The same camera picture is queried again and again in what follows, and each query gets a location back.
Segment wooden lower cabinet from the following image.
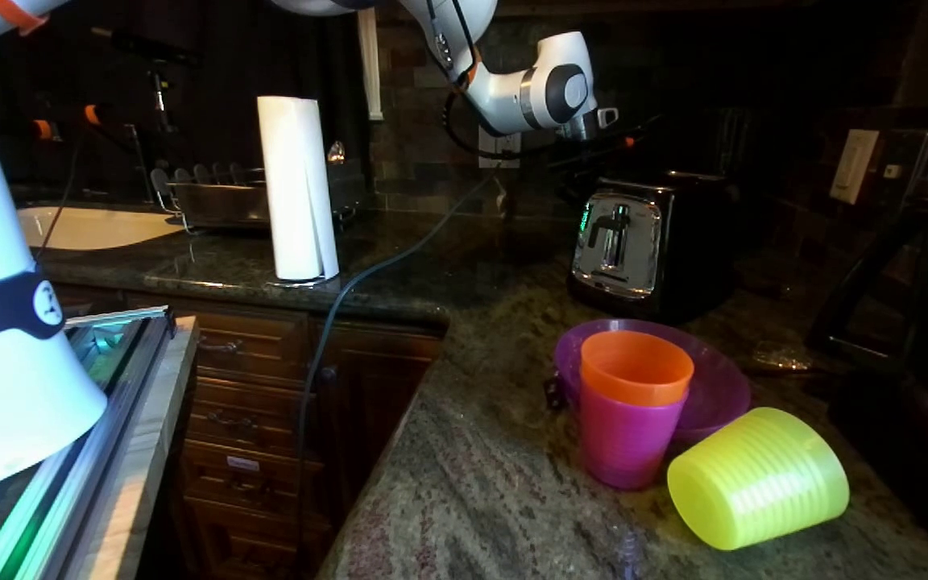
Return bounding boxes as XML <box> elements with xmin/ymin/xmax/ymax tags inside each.
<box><xmin>56</xmin><ymin>282</ymin><xmax>452</xmax><ymax>580</ymax></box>

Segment grey power cable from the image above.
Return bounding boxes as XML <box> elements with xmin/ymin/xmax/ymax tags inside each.
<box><xmin>297</xmin><ymin>175</ymin><xmax>496</xmax><ymax>455</ymax></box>

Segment beige wall switch plate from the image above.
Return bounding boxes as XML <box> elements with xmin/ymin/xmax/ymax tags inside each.
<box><xmin>829</xmin><ymin>126</ymin><xmax>883</xmax><ymax>205</ymax></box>

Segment black chrome toaster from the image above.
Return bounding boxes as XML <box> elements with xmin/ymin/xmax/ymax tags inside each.
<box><xmin>563</xmin><ymin>170</ymin><xmax>741</xmax><ymax>323</ymax></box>

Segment black camera stand orange knobs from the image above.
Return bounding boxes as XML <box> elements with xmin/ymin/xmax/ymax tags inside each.
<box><xmin>26</xmin><ymin>24</ymin><xmax>200</xmax><ymax>220</ymax></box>

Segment metal frame robot stand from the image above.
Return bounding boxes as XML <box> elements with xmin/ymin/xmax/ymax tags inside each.
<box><xmin>0</xmin><ymin>303</ymin><xmax>200</xmax><ymax>580</ymax></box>

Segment yellow-green ribbed plastic cup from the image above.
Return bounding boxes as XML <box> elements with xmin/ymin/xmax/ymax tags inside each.
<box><xmin>665</xmin><ymin>401</ymin><xmax>853</xmax><ymax>554</ymax></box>

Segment magenta plastic cup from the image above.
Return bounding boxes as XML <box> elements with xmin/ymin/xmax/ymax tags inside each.
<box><xmin>577</xmin><ymin>381</ymin><xmax>690</xmax><ymax>491</ymax></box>

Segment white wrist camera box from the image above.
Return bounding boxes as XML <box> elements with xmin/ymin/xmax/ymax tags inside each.
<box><xmin>588</xmin><ymin>103</ymin><xmax>625</xmax><ymax>136</ymax></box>

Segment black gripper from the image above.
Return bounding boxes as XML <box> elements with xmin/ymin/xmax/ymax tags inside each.
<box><xmin>577</xmin><ymin>113</ymin><xmax>649</xmax><ymax>165</ymax></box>

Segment orange plastic cup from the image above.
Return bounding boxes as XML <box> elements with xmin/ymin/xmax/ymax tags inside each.
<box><xmin>577</xmin><ymin>329</ymin><xmax>700</xmax><ymax>413</ymax></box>

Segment white sink basin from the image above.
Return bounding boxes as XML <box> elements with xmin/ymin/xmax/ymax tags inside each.
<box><xmin>17</xmin><ymin>204</ymin><xmax>188</xmax><ymax>255</ymax></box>

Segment purple plastic bowl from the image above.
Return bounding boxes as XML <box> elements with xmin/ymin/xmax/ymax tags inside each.
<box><xmin>551</xmin><ymin>314</ymin><xmax>753</xmax><ymax>443</ymax></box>

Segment white wall outlet plate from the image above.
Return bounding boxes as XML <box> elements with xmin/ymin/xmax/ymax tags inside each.
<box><xmin>474</xmin><ymin>126</ymin><xmax>524</xmax><ymax>175</ymax></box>

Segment white paper towel roll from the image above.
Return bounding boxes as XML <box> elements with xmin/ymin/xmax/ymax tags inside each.
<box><xmin>254</xmin><ymin>94</ymin><xmax>346</xmax><ymax>287</ymax></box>

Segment dark dish rack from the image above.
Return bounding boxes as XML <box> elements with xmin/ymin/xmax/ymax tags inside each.
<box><xmin>153</xmin><ymin>158</ymin><xmax>274</xmax><ymax>234</ymax></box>

